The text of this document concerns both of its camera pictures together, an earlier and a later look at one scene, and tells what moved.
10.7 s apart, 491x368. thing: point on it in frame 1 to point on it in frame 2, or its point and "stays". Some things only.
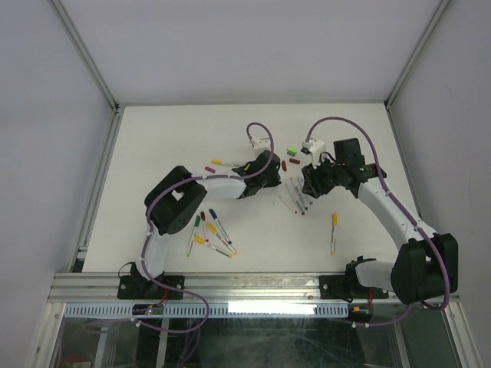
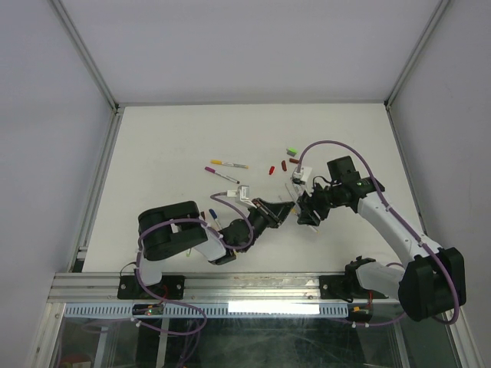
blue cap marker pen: (215, 217) stays
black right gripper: (311, 184) to (307, 204)
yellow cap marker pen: (224, 162) stays
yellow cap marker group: (334, 223) to (294, 211)
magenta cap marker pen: (211, 169) stays
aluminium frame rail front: (237, 288) stays
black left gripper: (274, 181) to (273, 214)
